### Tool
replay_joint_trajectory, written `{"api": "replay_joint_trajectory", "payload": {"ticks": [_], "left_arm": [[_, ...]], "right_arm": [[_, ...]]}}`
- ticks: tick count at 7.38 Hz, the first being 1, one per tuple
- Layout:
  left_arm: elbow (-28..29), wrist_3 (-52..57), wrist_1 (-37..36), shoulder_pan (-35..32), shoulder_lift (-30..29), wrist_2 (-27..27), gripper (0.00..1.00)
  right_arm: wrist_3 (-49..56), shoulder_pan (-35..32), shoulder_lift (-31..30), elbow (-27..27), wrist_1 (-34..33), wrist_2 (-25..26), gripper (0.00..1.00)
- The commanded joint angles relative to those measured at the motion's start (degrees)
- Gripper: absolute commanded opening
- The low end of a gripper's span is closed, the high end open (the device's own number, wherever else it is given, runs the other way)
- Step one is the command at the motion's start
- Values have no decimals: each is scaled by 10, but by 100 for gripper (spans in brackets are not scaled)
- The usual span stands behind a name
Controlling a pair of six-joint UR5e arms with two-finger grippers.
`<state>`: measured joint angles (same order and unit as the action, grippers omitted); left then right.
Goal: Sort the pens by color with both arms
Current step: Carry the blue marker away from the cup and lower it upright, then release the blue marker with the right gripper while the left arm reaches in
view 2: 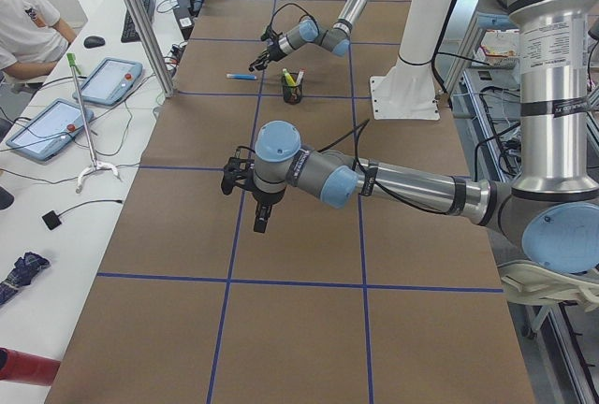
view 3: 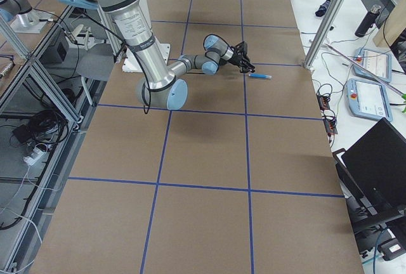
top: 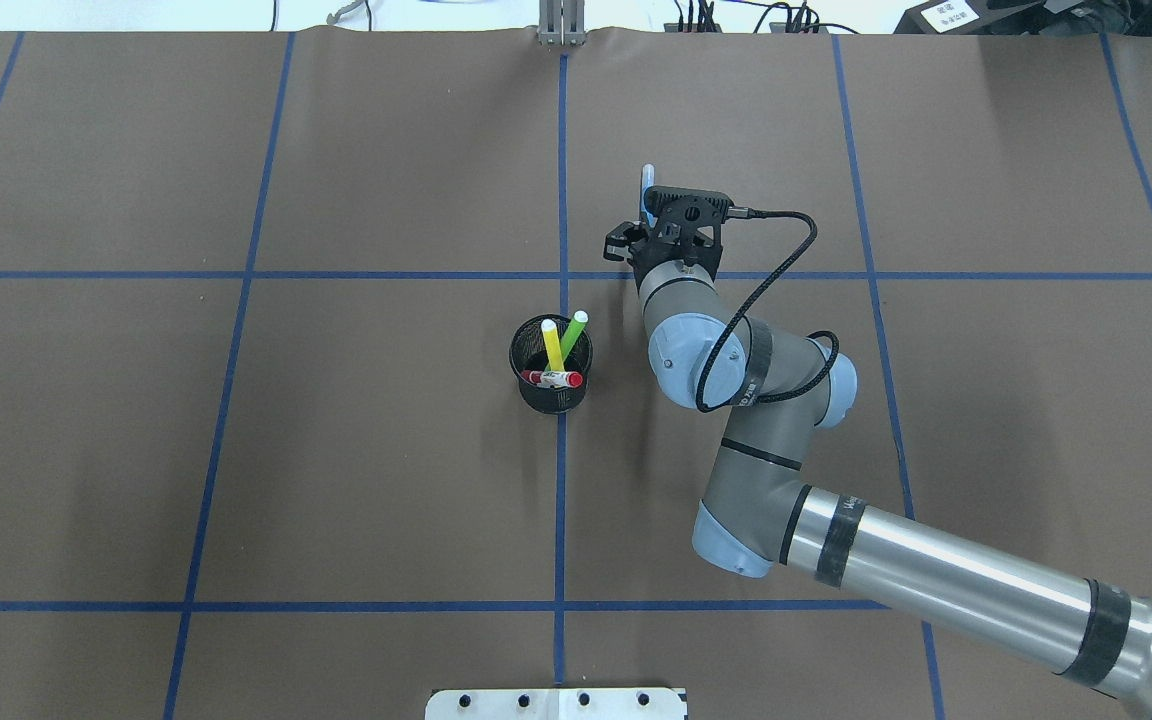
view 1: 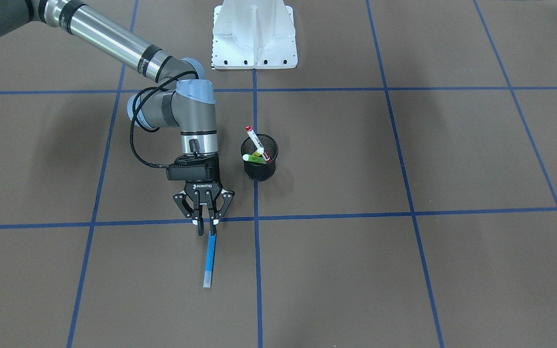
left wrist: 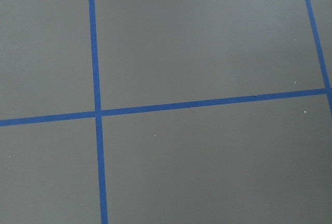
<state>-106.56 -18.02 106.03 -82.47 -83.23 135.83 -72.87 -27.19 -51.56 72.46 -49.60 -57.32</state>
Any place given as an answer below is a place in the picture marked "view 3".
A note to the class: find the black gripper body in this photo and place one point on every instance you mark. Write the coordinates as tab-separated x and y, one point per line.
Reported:
236	58

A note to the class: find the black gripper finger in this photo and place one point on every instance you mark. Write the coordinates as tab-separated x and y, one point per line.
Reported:
249	66
244	68

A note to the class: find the blue marker pen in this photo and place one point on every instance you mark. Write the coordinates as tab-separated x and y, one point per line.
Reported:
260	76

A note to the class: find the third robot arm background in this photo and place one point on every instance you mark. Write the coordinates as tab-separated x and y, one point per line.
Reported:
12	8

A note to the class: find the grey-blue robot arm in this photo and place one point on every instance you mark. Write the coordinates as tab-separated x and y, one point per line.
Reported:
162	86

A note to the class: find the folded blue umbrella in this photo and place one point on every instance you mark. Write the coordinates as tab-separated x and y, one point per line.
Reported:
322	10

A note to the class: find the near blue teach pendant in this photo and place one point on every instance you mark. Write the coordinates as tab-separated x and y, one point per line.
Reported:
368	100

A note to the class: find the blue teach pendant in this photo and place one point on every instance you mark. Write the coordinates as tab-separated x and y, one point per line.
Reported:
378	63
368	100

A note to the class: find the black water bottle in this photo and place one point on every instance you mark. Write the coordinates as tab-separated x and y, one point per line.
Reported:
368	20

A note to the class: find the far blue teach pendant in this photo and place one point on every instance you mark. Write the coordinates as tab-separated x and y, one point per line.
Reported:
378	63

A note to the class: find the black laptop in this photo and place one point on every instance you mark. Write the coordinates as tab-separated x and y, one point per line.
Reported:
373	168

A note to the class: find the black power adapter floor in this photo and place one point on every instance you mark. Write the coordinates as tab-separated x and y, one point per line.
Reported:
22	133

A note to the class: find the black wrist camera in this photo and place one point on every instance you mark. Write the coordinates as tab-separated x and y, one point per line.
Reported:
240	51

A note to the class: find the white pedestal column base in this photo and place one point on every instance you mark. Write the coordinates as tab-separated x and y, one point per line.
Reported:
131	65

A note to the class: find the aluminium frame post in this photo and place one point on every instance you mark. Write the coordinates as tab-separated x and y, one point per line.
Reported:
322	32

